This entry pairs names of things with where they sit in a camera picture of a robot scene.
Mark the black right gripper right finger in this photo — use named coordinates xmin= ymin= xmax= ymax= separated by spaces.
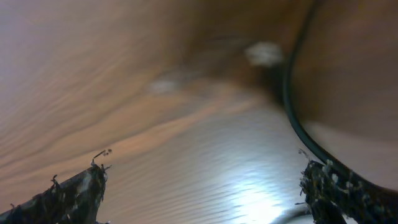
xmin=300 ymin=158 xmax=397 ymax=224

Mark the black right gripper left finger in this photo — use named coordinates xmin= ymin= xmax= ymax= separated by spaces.
xmin=1 ymin=159 xmax=109 ymax=224

